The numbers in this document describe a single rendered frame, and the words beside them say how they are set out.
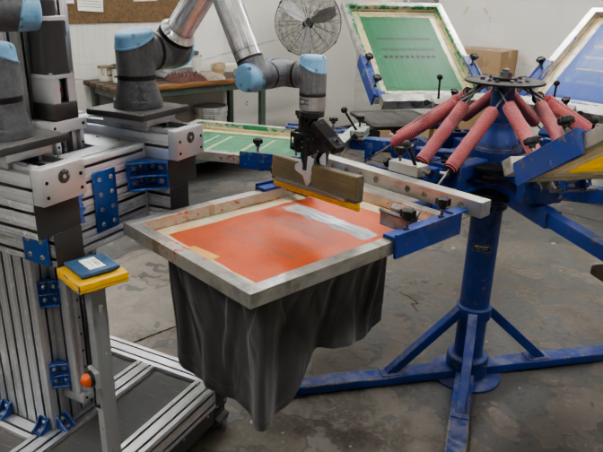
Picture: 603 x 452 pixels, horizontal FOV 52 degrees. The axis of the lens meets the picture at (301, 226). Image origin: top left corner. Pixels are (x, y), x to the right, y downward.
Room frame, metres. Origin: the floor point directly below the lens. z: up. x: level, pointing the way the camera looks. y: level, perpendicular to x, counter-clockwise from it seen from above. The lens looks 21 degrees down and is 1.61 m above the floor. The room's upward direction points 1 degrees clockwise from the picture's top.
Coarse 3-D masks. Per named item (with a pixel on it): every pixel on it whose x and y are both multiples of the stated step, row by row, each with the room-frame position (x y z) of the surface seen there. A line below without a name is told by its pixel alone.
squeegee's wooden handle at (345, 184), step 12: (276, 156) 1.85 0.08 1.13; (288, 156) 1.83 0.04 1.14; (276, 168) 1.84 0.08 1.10; (288, 168) 1.80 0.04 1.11; (312, 168) 1.73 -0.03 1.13; (324, 168) 1.70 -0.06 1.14; (300, 180) 1.76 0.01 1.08; (312, 180) 1.72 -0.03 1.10; (324, 180) 1.69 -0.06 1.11; (336, 180) 1.65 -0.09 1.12; (348, 180) 1.62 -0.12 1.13; (360, 180) 1.61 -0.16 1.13; (336, 192) 1.65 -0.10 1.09; (348, 192) 1.62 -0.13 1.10; (360, 192) 1.61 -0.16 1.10
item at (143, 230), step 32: (256, 192) 1.93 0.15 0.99; (288, 192) 2.01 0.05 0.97; (128, 224) 1.61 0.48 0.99; (160, 224) 1.67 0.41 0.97; (192, 256) 1.40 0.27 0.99; (352, 256) 1.43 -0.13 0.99; (384, 256) 1.51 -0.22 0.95; (224, 288) 1.28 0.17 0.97; (256, 288) 1.24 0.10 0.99; (288, 288) 1.28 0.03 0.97
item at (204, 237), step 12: (288, 204) 1.92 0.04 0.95; (312, 204) 1.92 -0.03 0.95; (324, 204) 1.93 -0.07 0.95; (240, 216) 1.80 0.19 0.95; (252, 216) 1.80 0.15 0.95; (276, 216) 1.80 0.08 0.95; (288, 216) 1.81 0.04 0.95; (300, 216) 1.81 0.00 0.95; (336, 216) 1.82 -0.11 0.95; (192, 228) 1.69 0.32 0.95; (204, 228) 1.69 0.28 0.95; (216, 228) 1.69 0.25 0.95; (180, 240) 1.59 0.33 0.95; (192, 240) 1.59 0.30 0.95; (204, 240) 1.59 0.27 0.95; (216, 240) 1.60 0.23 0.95; (228, 240) 1.60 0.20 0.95; (216, 252) 1.51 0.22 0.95
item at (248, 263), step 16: (320, 224) 1.74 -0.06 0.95; (368, 224) 1.75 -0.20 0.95; (336, 240) 1.62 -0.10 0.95; (352, 240) 1.62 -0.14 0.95; (368, 240) 1.62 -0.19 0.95; (224, 256) 1.49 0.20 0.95; (240, 256) 1.49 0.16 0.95; (256, 256) 1.49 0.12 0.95; (304, 256) 1.50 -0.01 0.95; (320, 256) 1.50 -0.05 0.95; (240, 272) 1.40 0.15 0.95; (256, 272) 1.40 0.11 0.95; (272, 272) 1.40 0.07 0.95
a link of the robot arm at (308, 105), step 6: (300, 96) 1.74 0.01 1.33; (300, 102) 1.73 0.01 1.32; (306, 102) 1.72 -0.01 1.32; (312, 102) 1.72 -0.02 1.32; (318, 102) 1.72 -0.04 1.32; (324, 102) 1.74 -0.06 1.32; (300, 108) 1.74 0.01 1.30; (306, 108) 1.72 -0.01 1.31; (312, 108) 1.72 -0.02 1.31; (318, 108) 1.72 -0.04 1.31; (324, 108) 1.74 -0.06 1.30
